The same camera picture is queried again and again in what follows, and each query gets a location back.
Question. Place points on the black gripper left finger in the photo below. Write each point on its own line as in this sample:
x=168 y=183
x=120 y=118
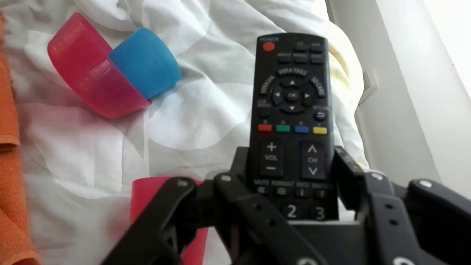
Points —
x=240 y=162

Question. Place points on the orange towel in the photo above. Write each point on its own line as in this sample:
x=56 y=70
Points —
x=16 y=246

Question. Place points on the white patterned bed sheet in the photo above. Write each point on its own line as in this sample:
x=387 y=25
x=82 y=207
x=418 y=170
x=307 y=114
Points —
x=78 y=167

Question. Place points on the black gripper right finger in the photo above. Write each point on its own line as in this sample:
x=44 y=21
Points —
x=347 y=176

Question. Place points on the blue plastic cup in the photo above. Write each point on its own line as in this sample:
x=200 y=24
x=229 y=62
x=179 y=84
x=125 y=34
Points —
x=145 y=62

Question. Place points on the black TV remote control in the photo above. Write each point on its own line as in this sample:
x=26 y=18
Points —
x=291 y=137

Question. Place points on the red translucent plastic cup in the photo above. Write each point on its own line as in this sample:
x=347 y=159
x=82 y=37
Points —
x=81 y=58

